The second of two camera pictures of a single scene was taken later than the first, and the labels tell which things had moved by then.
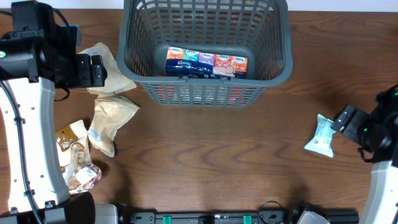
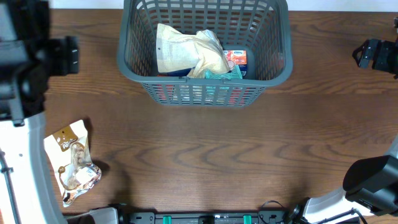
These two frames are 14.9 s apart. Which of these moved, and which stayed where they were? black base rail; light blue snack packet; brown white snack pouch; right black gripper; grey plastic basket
Moved: right black gripper; light blue snack packet
Stayed: black base rail; brown white snack pouch; grey plastic basket
